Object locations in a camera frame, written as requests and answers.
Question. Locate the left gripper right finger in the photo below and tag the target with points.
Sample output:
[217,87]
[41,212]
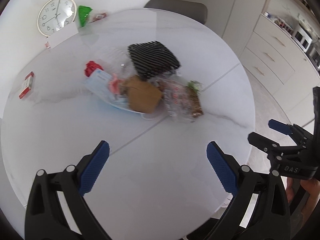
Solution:
[259,207]

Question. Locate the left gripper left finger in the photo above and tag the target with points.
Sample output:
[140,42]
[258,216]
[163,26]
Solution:
[44,217]

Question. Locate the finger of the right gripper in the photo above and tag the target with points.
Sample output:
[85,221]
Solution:
[295,132]
[271,147]

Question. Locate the clear plastic snack wrapper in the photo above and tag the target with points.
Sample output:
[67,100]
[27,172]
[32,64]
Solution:
[181,98]

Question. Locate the brown cardboard piece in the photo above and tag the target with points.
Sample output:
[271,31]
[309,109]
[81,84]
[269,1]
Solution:
[142,96]

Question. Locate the black foam mesh sleeve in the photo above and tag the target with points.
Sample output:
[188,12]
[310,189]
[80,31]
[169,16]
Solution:
[151,59]

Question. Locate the blue surgical face mask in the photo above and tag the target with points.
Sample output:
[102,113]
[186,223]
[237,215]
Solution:
[98,83]

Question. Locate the pink paper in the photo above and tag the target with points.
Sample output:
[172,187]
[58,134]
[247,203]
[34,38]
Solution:
[114,84]

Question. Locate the red paper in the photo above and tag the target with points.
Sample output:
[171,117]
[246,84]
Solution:
[91,66]

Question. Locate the person's right hand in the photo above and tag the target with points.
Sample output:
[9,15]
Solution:
[310,196]

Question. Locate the white drawer cabinet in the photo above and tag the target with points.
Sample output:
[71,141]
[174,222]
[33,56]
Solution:
[279,64]

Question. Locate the white toaster oven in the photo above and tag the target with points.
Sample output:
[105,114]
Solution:
[302,37]

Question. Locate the red white cigarette box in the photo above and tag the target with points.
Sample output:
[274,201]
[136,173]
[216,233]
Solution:
[26,85]

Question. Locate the grey dining chair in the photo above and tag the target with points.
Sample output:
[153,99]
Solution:
[194,10]

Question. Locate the white card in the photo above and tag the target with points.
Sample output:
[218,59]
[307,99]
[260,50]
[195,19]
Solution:
[61,35]

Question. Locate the green plastic bag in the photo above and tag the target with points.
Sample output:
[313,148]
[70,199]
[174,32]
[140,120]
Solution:
[83,13]

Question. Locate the round white wall clock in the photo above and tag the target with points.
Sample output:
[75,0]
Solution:
[55,15]

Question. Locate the red snack packet by wall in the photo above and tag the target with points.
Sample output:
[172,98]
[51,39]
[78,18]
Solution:
[96,16]

